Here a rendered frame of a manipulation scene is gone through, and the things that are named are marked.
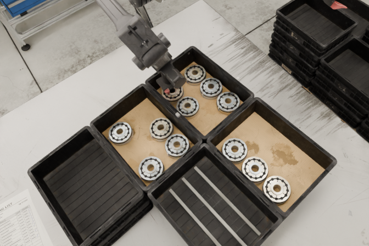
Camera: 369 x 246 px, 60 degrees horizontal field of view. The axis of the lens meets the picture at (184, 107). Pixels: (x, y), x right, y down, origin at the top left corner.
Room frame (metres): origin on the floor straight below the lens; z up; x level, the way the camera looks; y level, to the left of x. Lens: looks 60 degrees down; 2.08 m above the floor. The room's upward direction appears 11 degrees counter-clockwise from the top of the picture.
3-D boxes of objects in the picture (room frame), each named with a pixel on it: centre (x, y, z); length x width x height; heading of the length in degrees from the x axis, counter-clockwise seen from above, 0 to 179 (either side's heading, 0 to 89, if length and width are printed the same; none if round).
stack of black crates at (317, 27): (1.32, -0.90, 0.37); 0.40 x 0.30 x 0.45; 26
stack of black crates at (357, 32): (1.49, -1.27, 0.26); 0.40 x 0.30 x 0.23; 26
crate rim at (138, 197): (0.44, 0.44, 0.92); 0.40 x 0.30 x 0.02; 32
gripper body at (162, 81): (0.81, 0.04, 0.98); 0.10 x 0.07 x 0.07; 115
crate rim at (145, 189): (0.59, 0.18, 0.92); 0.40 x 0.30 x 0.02; 32
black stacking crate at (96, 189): (0.44, 0.44, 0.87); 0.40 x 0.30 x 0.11; 32
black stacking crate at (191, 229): (0.25, -0.03, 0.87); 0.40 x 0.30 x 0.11; 32
